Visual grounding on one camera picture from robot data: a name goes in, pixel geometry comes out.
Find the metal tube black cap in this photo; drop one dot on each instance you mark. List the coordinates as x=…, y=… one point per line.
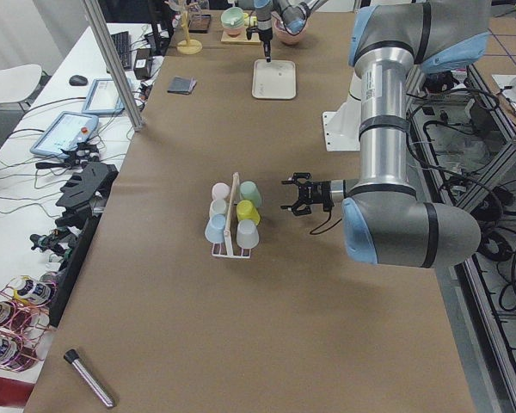
x=75, y=360

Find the cream rabbit tray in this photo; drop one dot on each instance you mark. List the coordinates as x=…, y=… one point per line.
x=275, y=80

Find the yellow cup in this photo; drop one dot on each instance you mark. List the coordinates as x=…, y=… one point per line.
x=245, y=209

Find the copper wire bottle basket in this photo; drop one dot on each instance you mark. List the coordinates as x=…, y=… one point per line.
x=24, y=329

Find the blue teach pendant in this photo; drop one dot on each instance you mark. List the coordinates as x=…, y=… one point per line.
x=64, y=134

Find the pink cup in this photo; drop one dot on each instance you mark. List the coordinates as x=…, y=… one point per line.
x=220, y=190

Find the wooden mug tree stand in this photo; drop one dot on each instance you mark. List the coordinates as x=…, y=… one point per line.
x=188, y=45

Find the dark red tray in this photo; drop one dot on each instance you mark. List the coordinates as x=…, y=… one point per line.
x=200, y=24

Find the wooden board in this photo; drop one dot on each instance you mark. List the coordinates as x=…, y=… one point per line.
x=238, y=35

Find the pink bowl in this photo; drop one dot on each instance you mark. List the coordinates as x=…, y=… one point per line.
x=284, y=36

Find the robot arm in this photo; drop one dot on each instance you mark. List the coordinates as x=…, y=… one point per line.
x=292, y=18
x=383, y=221

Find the grey cup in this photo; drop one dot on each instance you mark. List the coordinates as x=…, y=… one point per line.
x=247, y=235

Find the white chair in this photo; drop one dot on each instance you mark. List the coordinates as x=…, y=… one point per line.
x=18, y=83

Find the aluminium frame post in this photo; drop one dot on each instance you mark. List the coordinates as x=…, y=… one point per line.
x=105, y=43

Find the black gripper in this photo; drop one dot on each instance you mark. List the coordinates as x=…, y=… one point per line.
x=320, y=193

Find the black keyboard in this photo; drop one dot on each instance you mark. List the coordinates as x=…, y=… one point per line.
x=122, y=44

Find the black computer mouse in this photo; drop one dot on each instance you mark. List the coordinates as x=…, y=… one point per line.
x=78, y=81

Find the tea bottle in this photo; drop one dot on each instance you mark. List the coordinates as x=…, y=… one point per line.
x=33, y=292

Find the white wire cup rack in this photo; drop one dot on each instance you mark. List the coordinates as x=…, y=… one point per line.
x=229, y=248

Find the grey folded cloth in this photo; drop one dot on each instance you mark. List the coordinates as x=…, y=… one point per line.
x=182, y=85

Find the green cup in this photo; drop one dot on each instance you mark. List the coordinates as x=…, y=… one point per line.
x=249, y=191

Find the cream cup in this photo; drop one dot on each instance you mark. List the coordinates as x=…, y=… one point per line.
x=218, y=206

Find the light blue cup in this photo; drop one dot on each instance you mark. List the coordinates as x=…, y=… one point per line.
x=214, y=231

